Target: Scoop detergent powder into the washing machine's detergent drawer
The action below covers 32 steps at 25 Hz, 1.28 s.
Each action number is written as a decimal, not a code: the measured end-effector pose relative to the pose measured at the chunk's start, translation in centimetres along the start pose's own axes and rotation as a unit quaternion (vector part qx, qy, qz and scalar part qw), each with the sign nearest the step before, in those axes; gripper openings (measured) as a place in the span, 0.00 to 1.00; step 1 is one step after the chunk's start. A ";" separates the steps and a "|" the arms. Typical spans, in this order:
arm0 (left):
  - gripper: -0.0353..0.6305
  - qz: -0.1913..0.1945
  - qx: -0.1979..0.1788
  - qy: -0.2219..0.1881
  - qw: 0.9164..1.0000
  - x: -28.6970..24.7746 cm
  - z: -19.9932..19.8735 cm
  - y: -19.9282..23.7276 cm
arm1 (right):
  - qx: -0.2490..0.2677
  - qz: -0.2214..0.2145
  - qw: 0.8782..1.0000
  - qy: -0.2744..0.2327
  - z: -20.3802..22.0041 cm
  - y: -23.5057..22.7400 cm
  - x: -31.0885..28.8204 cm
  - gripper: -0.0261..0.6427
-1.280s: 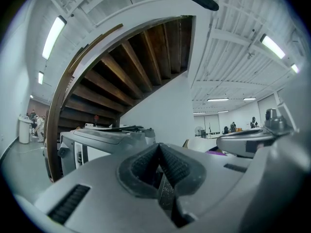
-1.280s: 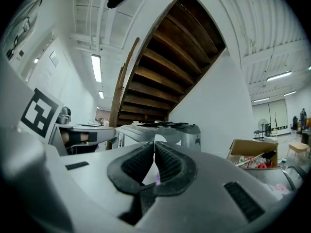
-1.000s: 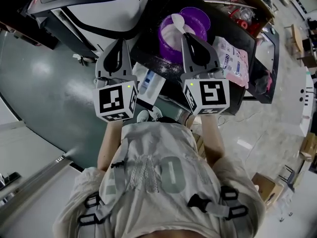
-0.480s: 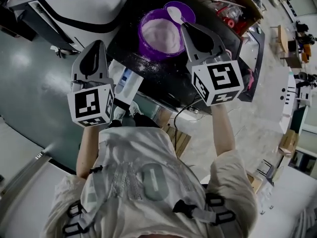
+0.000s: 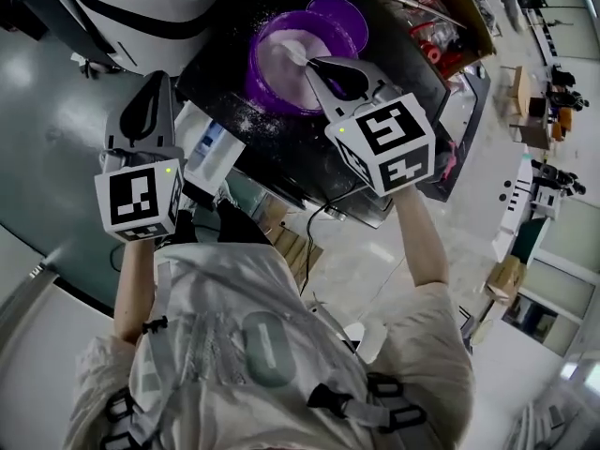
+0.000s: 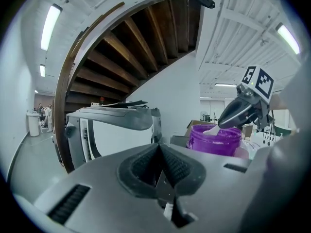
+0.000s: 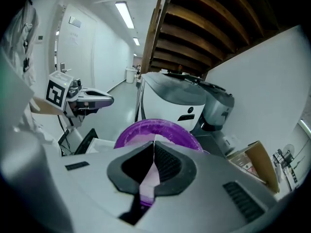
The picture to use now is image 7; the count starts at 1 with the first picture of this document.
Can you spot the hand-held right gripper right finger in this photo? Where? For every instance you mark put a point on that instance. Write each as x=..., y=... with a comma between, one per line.
x=213, y=178

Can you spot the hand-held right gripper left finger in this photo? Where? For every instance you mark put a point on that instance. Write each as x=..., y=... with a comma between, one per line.
x=92, y=183

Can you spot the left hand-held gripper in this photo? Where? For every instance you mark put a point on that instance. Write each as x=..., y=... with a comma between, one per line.
x=56, y=92

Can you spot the white detergent drawer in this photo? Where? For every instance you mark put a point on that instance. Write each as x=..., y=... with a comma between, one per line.
x=102, y=144

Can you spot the white plastic spoon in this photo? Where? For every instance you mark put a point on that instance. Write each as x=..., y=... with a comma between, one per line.
x=149, y=186

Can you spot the person's left forearm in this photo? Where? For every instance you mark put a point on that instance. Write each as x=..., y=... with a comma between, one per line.
x=46, y=109

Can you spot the white waste bin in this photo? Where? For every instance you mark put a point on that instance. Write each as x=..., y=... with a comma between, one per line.
x=130, y=75

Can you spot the white door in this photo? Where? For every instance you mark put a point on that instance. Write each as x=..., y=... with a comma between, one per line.
x=77, y=57

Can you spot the open cardboard box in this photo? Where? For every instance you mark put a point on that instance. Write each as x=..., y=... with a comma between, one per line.
x=262, y=164

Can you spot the purple plastic basin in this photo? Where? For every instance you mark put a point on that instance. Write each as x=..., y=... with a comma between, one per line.
x=175, y=130

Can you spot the long ceiling light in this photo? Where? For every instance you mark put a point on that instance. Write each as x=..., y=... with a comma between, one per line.
x=124, y=14
x=136, y=41

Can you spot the dark grey machine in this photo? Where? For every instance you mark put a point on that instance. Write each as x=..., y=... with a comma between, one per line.
x=218, y=105

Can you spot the white and black machine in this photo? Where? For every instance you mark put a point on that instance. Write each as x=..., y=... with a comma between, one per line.
x=170, y=101

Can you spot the white printed t-shirt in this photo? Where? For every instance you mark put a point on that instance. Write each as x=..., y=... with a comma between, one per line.
x=19, y=45

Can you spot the wooden slatted shelf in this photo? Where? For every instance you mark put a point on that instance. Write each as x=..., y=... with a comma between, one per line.
x=206, y=21

